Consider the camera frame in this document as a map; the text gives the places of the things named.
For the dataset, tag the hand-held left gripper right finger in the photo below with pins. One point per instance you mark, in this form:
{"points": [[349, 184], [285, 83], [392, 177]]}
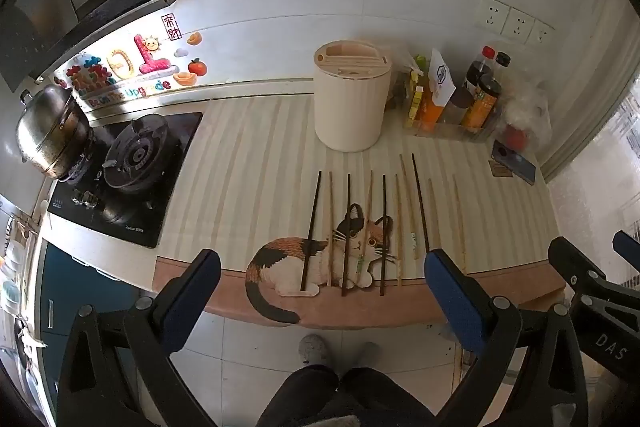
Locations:
{"points": [[452, 299]]}

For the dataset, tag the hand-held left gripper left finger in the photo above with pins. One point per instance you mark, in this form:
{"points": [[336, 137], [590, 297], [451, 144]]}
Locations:
{"points": [[192, 299]]}

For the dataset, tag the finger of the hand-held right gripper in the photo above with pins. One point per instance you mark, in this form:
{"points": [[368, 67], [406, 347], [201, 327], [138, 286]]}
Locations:
{"points": [[629, 246], [575, 264]]}

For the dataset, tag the dark wooden chopstick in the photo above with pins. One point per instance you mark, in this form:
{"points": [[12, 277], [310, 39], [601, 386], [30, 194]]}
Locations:
{"points": [[420, 202], [310, 232], [346, 232], [383, 232]]}

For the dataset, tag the light chopstick with white label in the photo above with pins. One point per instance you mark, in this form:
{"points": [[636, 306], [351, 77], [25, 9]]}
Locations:
{"points": [[407, 202]]}

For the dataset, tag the beige cylindrical chopstick holder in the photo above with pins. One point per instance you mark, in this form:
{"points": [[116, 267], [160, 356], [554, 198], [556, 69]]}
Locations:
{"points": [[350, 107]]}

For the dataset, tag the light wooden chopstick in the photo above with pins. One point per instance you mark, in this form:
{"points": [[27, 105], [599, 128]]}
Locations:
{"points": [[398, 227], [330, 227]]}

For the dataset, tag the black gas stove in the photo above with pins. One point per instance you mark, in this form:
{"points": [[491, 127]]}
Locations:
{"points": [[150, 217]]}

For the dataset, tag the grey slipper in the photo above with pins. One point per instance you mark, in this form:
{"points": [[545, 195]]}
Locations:
{"points": [[369, 353], [314, 349]]}

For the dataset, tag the blue cabinet door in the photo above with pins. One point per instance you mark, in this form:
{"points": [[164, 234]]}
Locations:
{"points": [[85, 287]]}

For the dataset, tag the light chopstick with green tip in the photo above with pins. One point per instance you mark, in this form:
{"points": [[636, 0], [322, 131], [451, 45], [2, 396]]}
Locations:
{"points": [[366, 222]]}

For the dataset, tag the blue smartphone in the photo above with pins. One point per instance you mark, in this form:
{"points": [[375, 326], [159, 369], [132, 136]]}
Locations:
{"points": [[515, 164]]}

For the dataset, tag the person's right leg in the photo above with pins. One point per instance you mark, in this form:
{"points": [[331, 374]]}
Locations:
{"points": [[385, 397]]}

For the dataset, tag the person's leg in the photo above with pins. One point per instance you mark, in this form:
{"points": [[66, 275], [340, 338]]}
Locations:
{"points": [[300, 397], [385, 397]]}

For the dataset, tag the brown card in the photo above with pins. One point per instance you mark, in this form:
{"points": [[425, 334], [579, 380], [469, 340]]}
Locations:
{"points": [[500, 172]]}

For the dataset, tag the red jar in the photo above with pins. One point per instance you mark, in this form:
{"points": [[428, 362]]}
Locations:
{"points": [[517, 138]]}

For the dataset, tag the striped cat print mat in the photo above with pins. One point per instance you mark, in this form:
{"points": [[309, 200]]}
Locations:
{"points": [[250, 167]]}

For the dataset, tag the person's left leg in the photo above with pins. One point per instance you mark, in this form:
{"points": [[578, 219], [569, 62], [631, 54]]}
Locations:
{"points": [[300, 397]]}

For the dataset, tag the clear plastic organizer tray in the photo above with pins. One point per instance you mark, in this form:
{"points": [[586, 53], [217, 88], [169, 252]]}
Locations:
{"points": [[450, 131]]}

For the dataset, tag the clear bag with red jar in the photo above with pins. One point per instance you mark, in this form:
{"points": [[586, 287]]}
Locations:
{"points": [[530, 102]]}

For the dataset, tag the orange label jar black lid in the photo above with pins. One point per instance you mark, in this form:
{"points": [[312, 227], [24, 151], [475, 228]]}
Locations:
{"points": [[482, 107]]}

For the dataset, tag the orange seasoning bottle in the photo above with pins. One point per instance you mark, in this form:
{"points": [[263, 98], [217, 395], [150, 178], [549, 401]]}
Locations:
{"points": [[431, 109]]}

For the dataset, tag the dark glass jar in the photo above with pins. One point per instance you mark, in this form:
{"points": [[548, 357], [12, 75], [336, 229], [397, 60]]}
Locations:
{"points": [[457, 107]]}

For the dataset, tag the yellow seasoning box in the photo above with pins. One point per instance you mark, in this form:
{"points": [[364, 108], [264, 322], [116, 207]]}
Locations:
{"points": [[414, 102]]}

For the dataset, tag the dark sauce bottle black cap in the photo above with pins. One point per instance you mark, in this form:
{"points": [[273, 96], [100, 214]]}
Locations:
{"points": [[501, 64]]}

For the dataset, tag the steel pot with lid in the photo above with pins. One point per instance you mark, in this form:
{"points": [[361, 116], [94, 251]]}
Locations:
{"points": [[50, 137]]}

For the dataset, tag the dark sauce bottle red cap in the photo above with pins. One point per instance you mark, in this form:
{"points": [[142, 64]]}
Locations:
{"points": [[477, 69]]}

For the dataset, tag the white paper packet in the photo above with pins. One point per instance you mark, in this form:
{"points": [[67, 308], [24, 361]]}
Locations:
{"points": [[441, 74]]}

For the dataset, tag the crumpled clear plastic bag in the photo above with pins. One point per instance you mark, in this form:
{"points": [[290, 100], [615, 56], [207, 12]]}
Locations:
{"points": [[402, 77]]}

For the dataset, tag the black range hood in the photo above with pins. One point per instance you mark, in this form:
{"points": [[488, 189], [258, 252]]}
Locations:
{"points": [[50, 7]]}

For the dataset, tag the gold ingot wall sticker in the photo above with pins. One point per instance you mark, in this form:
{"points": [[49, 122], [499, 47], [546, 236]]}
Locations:
{"points": [[183, 79]]}

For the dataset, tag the white wall socket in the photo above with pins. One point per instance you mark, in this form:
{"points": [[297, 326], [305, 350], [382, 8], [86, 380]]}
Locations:
{"points": [[541, 34], [492, 13], [519, 24]]}

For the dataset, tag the red persimmon wall sticker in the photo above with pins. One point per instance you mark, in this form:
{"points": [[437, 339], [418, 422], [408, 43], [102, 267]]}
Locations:
{"points": [[197, 67]]}

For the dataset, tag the colourful letter wall sticker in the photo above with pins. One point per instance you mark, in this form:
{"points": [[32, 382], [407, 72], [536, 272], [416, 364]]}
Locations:
{"points": [[120, 72]]}

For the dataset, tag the red square wall sticker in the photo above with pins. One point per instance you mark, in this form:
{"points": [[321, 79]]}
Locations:
{"points": [[170, 27]]}

